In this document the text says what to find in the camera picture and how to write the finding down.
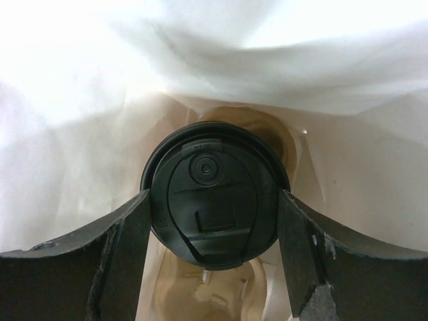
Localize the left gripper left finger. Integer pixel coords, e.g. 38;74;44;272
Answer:
1;191;150;320

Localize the black plastic cup lid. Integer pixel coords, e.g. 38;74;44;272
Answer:
140;122;290;270

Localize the brown paper bag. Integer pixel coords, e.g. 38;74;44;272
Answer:
1;1;427;320

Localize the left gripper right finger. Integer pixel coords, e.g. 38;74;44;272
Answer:
278;191;427;320

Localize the cardboard cup carrier tray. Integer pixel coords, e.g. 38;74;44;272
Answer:
152;106;297;320

